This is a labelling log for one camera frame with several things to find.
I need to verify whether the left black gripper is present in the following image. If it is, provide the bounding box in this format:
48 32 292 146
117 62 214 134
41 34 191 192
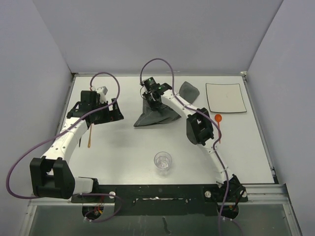
92 98 123 125

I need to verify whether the grey cloth placemat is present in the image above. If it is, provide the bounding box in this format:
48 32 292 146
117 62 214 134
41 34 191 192
133 81 200 127

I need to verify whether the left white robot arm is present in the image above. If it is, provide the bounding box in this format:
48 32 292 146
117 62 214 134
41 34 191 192
30 87 124 202

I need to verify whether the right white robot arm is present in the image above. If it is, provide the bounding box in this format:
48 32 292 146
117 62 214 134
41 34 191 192
140 77 247 201

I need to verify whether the clear plastic cup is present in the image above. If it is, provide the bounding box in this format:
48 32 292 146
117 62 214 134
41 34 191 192
154 151 172 176

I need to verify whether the orange plastic spoon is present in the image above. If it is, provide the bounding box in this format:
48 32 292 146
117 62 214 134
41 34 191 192
215 114 222 143

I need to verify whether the white square plate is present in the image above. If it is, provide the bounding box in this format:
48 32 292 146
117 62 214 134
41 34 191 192
206 83 247 114

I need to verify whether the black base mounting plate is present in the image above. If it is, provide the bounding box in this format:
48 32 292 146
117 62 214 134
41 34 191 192
71 184 248 218

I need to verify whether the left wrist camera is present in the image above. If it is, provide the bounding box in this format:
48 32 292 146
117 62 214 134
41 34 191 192
90 86 108 95

